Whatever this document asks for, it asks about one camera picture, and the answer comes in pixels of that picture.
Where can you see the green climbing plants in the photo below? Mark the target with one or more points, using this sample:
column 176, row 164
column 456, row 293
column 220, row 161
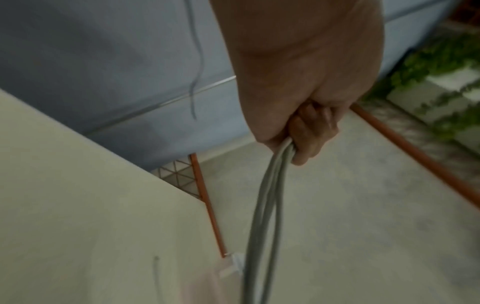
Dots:
column 435, row 59

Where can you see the person's left hand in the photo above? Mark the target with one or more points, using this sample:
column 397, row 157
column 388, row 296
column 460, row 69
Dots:
column 300, row 59

